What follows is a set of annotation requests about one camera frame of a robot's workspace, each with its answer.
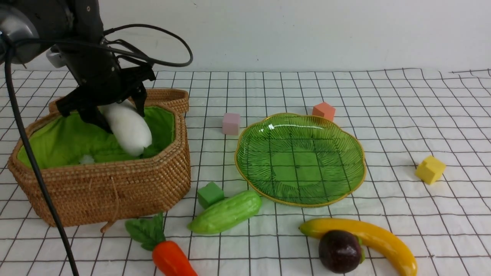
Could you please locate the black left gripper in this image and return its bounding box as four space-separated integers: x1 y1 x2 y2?
57 46 155 133

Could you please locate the white toy radish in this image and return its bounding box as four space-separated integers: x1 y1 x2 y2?
99 100 152 157

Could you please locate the light green toy gourd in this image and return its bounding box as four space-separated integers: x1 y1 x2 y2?
187 191 262 235

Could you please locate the yellow toy banana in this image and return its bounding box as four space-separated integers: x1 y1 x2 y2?
298 218 418 276

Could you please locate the dark purple toy mangosteen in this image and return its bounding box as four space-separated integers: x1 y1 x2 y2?
318 230 365 274

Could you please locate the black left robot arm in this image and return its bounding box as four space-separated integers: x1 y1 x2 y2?
1 0 154 133

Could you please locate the woven wicker basket green lining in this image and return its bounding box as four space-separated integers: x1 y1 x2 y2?
8 105 191 233

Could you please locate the woven wicker basket lid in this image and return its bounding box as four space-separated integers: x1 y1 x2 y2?
48 89 189 117

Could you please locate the pink foam cube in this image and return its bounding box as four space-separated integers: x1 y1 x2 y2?
222 112 241 136

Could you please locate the green foam cube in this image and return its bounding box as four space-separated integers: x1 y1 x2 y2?
198 182 225 209

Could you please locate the orange toy carrot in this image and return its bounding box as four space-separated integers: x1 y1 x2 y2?
125 212 197 276

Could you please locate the green leaf-shaped glass plate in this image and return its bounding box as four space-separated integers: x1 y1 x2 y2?
234 112 367 208

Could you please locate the orange foam cube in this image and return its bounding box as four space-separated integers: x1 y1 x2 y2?
312 102 336 121

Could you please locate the yellow foam cube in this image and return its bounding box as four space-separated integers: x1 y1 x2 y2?
415 155 447 185

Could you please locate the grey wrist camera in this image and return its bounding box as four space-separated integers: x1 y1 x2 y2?
46 45 69 70

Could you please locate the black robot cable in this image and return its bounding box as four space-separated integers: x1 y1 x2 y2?
3 24 193 276

